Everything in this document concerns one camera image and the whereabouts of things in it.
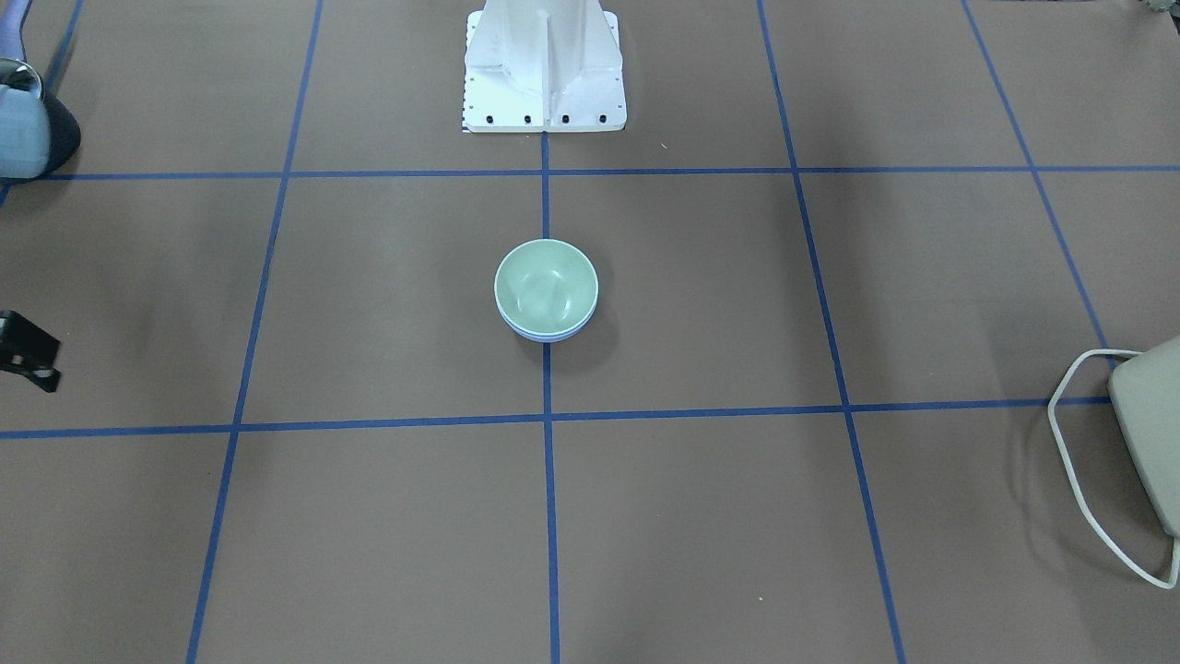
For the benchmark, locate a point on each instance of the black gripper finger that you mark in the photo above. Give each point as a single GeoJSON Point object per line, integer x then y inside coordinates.
{"type": "Point", "coordinates": [29, 351]}

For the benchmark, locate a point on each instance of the blue bowl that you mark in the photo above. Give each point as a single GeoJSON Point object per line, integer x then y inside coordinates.
{"type": "Point", "coordinates": [539, 337]}

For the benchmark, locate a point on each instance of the green bowl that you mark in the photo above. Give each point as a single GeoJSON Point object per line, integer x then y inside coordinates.
{"type": "Point", "coordinates": [546, 285]}

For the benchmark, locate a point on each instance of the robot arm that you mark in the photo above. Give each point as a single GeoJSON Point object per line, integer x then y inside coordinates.
{"type": "Point", "coordinates": [25, 138]}

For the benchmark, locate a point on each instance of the glass saucepan lid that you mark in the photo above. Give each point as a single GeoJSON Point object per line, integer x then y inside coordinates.
{"type": "Point", "coordinates": [17, 74]}

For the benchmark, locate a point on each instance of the cream toaster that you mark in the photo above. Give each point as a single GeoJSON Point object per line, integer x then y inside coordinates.
{"type": "Point", "coordinates": [1145, 395]}

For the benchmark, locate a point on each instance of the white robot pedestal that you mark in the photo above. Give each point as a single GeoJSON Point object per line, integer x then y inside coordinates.
{"type": "Point", "coordinates": [543, 66]}

